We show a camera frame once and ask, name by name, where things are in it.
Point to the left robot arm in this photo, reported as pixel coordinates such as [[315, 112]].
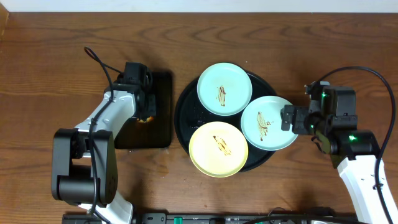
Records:
[[84, 170]]

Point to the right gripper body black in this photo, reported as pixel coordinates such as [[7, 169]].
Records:
[[309, 124]]

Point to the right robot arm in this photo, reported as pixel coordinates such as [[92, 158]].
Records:
[[354, 153]]

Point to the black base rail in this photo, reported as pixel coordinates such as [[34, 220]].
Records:
[[162, 218]]

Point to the mint green plate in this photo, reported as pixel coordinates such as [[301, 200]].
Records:
[[224, 89], [261, 124]]

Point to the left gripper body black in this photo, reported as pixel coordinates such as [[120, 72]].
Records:
[[149, 106]]

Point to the yellow plate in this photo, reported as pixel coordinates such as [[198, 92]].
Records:
[[218, 149]]

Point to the green and yellow sponge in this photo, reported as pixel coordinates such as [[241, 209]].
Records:
[[149, 119]]

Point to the black rectangular water tray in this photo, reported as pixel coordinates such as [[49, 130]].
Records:
[[154, 134]]

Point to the mint green plate top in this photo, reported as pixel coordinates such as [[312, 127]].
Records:
[[224, 89]]

